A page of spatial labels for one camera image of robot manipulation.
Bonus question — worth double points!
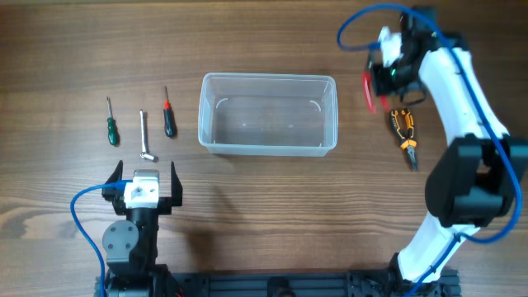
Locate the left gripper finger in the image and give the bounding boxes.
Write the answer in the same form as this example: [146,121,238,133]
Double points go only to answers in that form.
[170,162,182,206]
[101,160,123,201]

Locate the green handled screwdriver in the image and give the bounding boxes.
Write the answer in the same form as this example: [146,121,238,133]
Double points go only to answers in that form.
[106,97,120,146]

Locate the black red screwdriver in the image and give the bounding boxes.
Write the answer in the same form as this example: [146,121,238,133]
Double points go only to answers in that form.
[163,87,177,138]

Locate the orange black long-nose pliers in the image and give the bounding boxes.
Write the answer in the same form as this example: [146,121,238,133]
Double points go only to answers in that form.
[389,108,418,172]

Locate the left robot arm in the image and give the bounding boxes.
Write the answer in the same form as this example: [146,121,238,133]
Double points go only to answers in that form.
[94,162,185,296]

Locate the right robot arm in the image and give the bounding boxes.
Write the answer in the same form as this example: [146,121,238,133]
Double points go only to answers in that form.
[360,5,527,296]

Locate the clear plastic container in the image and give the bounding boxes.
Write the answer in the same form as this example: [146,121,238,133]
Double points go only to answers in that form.
[198,73,338,157]

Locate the left blue cable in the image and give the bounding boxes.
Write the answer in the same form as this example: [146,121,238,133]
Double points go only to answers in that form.
[68,180,133,297]

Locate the blue cable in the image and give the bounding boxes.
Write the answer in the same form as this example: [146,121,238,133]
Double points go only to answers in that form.
[68,180,133,297]
[336,2,524,297]

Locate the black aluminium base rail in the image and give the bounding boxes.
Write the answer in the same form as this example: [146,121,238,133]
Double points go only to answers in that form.
[93,270,461,297]

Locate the right blue cable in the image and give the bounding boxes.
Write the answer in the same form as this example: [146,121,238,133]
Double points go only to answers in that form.
[336,2,524,297]

